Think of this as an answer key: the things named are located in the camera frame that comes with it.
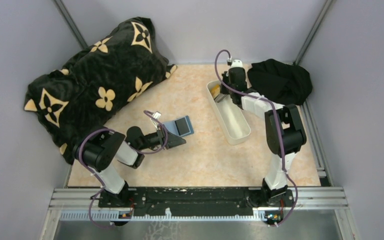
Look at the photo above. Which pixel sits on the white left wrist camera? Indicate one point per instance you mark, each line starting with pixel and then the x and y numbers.
pixel 155 117

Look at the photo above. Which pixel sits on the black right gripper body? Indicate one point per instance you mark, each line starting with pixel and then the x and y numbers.
pixel 229 93

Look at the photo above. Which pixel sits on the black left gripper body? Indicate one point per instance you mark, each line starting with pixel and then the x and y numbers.
pixel 165 139

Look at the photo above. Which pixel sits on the gold credit card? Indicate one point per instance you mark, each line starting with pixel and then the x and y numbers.
pixel 215 91

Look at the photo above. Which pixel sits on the black credit card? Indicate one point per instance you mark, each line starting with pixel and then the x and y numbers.
pixel 182 126

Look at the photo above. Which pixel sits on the white oblong plastic bin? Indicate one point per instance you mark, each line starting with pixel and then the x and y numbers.
pixel 231 119

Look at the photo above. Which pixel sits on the black cloth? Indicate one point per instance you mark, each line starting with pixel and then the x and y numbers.
pixel 280 82

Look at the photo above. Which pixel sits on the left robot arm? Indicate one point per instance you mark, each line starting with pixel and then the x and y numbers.
pixel 97 151

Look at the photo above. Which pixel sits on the black flower-patterned pillow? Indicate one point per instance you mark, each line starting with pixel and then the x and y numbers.
pixel 97 82

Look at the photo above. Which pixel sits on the blue leather card holder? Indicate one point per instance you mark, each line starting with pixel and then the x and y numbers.
pixel 170 126

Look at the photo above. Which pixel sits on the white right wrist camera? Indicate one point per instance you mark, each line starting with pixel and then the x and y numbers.
pixel 235 63

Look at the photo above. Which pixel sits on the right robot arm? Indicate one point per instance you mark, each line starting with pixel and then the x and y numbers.
pixel 285 134

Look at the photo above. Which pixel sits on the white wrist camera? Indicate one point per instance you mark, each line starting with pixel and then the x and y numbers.
pixel 155 117
pixel 235 63

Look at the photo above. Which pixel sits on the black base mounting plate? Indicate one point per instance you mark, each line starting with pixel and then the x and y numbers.
pixel 193 202

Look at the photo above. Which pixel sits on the aluminium front rail frame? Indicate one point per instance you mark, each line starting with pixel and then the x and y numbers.
pixel 81 204

